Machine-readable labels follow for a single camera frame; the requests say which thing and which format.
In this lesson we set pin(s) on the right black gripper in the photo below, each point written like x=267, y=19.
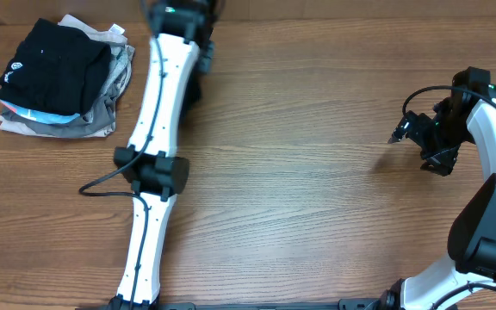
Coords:
x=445, y=159

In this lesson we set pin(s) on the folded light blue garment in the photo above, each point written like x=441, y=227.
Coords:
x=38, y=116

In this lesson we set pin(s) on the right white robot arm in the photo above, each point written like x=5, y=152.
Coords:
x=469, y=265

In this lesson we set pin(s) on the folded black shirt with logo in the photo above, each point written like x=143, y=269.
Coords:
x=57, y=70

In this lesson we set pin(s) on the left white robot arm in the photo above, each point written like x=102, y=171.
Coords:
x=180, y=52

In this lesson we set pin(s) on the folded white garment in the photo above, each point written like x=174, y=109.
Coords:
x=113, y=36

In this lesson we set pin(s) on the folded grey garment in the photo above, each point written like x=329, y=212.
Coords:
x=98, y=122

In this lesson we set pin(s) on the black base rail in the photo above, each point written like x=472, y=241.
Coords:
x=342, y=304

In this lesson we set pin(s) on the black t-shirt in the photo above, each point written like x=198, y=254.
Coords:
x=192, y=94

